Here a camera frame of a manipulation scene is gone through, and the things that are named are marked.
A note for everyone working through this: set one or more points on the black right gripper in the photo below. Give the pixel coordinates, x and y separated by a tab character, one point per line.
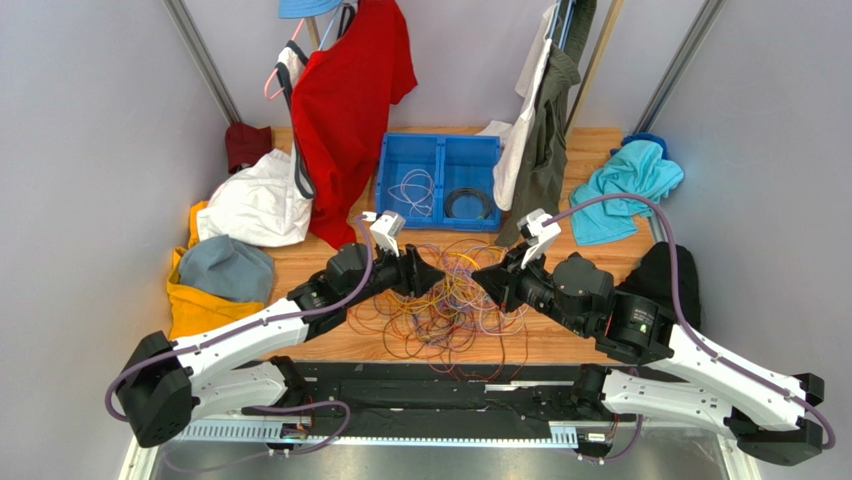
505	280

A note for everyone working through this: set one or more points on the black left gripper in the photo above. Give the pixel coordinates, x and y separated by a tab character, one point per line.
414	276

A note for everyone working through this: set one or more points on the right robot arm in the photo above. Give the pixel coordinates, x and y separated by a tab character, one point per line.
769	415

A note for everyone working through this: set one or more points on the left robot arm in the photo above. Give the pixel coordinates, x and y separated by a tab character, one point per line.
168	384

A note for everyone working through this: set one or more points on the olive green hanging garment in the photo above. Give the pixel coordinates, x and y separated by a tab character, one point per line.
542	170

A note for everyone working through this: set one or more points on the blue divided plastic bin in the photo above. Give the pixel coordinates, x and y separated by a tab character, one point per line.
439	181

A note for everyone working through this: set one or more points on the white cloth with black trim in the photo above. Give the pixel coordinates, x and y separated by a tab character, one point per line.
268	204

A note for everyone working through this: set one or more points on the grey-blue cloth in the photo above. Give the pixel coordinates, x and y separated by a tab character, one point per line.
229	269

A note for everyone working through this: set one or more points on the turquoise cloth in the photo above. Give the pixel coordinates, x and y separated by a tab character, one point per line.
637	169

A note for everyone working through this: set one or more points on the red t-shirt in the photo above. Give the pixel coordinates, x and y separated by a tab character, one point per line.
340	112

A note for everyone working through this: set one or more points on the dark blue cloth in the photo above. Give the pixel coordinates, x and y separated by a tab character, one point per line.
643	136

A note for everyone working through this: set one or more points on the dark red cloth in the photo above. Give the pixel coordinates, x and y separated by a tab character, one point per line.
246	145

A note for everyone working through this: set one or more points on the wooden pole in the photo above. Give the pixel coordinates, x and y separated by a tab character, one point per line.
593	65

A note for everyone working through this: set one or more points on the yellow cloth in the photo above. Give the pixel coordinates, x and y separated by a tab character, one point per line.
193	310

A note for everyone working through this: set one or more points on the pink hanger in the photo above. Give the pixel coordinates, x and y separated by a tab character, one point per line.
290	65

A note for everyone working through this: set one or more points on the blue hat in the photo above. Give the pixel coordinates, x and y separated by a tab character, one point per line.
297	9

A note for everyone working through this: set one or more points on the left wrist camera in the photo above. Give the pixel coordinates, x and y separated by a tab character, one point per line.
385	229

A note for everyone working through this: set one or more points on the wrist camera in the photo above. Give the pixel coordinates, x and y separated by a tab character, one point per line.
385	229
539	233

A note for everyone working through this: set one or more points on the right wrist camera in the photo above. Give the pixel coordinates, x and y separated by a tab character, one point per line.
539	233

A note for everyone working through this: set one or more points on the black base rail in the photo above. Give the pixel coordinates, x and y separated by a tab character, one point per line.
560	406

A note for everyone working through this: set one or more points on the metal corner rail right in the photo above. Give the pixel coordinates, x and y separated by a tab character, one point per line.
686	51

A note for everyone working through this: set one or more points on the metal corner rail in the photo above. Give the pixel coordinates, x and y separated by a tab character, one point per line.
196	45
686	51

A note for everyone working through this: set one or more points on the metal corner rail left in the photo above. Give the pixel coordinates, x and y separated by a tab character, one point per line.
196	45

